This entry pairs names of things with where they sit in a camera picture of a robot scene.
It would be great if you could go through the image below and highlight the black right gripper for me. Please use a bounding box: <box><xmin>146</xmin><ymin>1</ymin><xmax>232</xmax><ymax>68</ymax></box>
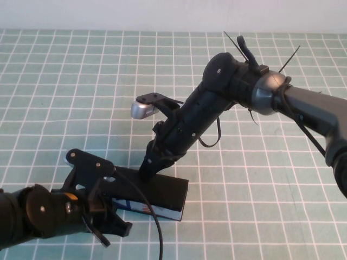
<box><xmin>139</xmin><ymin>107</ymin><xmax>218</xmax><ymax>181</ymax></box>

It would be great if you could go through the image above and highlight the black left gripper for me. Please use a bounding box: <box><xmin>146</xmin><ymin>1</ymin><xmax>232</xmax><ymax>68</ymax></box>
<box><xmin>50</xmin><ymin>188</ymin><xmax>133</xmax><ymax>241</ymax></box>

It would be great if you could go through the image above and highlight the black printed glasses case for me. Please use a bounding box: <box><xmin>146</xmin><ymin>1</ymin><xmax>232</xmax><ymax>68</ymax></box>
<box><xmin>101</xmin><ymin>165</ymin><xmax>190</xmax><ymax>222</ymax></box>

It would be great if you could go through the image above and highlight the black zip tie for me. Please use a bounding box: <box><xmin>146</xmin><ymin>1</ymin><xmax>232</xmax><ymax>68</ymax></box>
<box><xmin>278</xmin><ymin>44</ymin><xmax>301</xmax><ymax>74</ymax></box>
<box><xmin>247</xmin><ymin>107</ymin><xmax>259</xmax><ymax>127</ymax></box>
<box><xmin>223</xmin><ymin>30</ymin><xmax>249</xmax><ymax>63</ymax></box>

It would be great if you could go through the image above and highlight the green checked tablecloth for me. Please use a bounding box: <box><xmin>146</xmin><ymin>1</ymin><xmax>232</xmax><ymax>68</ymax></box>
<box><xmin>0</xmin><ymin>29</ymin><xmax>347</xmax><ymax>260</ymax></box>

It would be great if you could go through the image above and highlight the black curved plastic strap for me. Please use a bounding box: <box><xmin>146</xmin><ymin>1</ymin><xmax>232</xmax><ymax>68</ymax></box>
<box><xmin>80</xmin><ymin>213</ymin><xmax>111</xmax><ymax>248</ymax></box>

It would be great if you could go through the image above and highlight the black left camera cable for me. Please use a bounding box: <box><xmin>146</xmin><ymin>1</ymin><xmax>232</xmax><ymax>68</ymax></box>
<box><xmin>112</xmin><ymin>169</ymin><xmax>164</xmax><ymax>260</ymax></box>

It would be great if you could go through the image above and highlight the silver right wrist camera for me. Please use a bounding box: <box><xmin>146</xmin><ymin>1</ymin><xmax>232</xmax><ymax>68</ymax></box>
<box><xmin>131</xmin><ymin>100</ymin><xmax>160</xmax><ymax>121</ymax></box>

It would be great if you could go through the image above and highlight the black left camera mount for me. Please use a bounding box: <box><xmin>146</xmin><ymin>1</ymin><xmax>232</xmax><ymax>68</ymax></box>
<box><xmin>60</xmin><ymin>148</ymin><xmax>117</xmax><ymax>215</ymax></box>

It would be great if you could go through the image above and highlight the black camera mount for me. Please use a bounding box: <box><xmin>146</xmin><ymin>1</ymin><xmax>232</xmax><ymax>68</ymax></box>
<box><xmin>60</xmin><ymin>148</ymin><xmax>117</xmax><ymax>215</ymax></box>
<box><xmin>136</xmin><ymin>92</ymin><xmax>184</xmax><ymax>121</ymax></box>

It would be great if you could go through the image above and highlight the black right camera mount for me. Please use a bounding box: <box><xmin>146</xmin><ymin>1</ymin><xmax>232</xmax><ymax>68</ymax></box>
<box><xmin>136</xmin><ymin>92</ymin><xmax>184</xmax><ymax>121</ymax></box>

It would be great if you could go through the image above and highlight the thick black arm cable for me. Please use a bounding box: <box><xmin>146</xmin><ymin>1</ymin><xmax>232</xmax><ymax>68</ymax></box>
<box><xmin>236</xmin><ymin>35</ymin><xmax>326</xmax><ymax>158</ymax></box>

